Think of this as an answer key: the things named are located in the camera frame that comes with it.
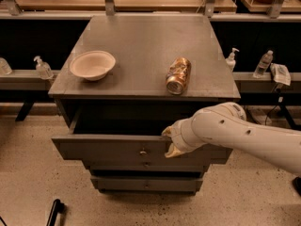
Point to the white paper bowl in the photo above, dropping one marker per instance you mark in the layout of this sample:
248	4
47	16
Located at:
93	65

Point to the wooden desk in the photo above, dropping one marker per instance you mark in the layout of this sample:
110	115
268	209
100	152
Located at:
120	5
293	6

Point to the wooden desk top left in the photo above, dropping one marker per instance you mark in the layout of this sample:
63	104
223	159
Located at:
120	5

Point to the grey top drawer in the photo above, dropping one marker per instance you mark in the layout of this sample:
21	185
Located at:
130	133

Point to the wooden desk top right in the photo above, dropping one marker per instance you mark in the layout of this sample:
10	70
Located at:
293	6

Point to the black object at bottom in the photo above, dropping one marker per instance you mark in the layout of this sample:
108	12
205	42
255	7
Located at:
57	208

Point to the grey drawer cabinet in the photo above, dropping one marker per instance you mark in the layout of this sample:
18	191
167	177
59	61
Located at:
144	47

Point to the clear water bottle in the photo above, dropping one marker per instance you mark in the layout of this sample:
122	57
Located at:
264	64

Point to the clear sanitizer pump bottle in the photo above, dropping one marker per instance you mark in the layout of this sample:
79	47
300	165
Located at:
43	68

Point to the crumpled white packet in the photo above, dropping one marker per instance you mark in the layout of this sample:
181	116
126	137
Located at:
280	74

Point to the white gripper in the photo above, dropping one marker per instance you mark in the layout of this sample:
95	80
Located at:
177	137

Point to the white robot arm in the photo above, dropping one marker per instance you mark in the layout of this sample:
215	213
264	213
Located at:
225	125

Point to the white sanitizer pump bottle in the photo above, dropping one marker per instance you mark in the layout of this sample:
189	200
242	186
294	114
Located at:
230	60

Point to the crushed orange soda can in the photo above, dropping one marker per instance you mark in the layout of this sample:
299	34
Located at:
178	75

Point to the grey bottom drawer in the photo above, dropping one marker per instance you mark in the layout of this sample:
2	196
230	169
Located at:
160	184

